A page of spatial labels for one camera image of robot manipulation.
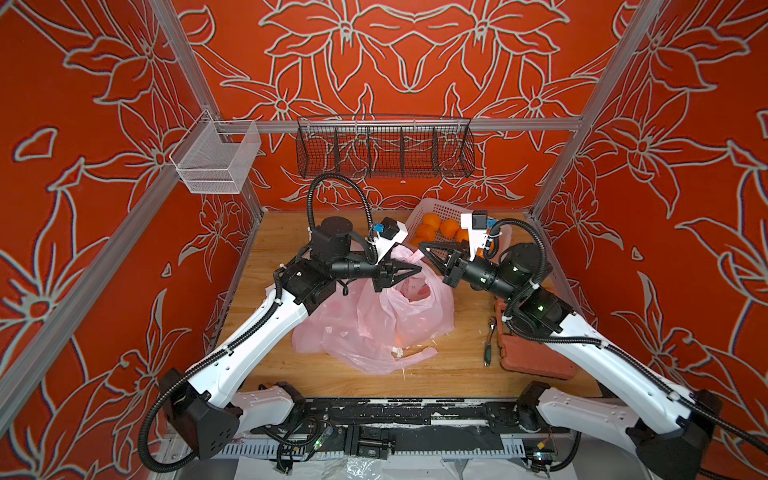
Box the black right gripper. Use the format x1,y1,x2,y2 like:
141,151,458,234
427,239,527,306

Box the pink printed plastic bag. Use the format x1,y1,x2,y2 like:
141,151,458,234
357,246,455,349

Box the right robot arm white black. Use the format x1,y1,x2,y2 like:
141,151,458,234
419,212,767,479

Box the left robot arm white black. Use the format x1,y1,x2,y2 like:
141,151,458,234
138,194,421,473

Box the white perforated plastic basket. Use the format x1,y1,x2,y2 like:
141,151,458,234
405,198,512,252

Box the plain pink plastic bag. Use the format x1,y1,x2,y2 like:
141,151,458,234
292,281,438,375

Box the red plastic tool case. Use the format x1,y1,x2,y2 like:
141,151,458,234
495,298,577,380

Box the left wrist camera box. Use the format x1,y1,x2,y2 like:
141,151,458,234
368,217,408,263

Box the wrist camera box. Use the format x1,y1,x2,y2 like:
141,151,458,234
368,217,408,263
460,210,499,261

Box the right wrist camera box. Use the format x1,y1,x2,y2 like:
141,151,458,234
460,210,499,261

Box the green handled screwdriver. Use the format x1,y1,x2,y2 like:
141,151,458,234
483,318,497,367

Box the black wire wall basket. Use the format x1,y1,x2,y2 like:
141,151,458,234
295,114,476,180

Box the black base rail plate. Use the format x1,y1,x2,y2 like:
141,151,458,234
245,397,576,460

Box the white wire wall basket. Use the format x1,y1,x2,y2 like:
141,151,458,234
170,110,262,195

